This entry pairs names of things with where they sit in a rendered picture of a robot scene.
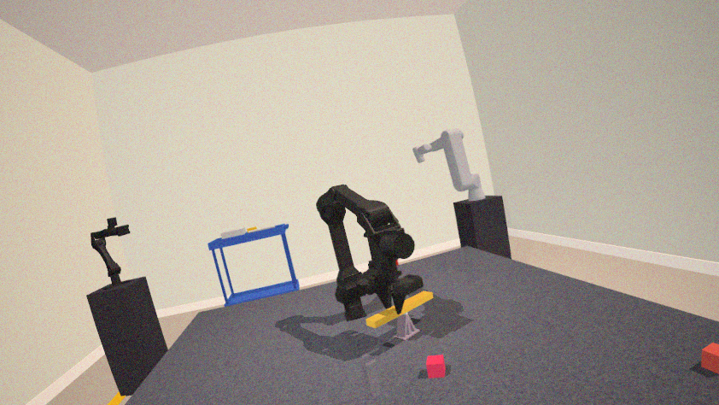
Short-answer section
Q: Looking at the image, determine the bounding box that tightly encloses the yellow bar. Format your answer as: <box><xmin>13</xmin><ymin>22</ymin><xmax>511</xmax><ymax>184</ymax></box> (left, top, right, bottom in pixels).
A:
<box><xmin>366</xmin><ymin>291</ymin><xmax>433</xmax><ymax>328</ymax></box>

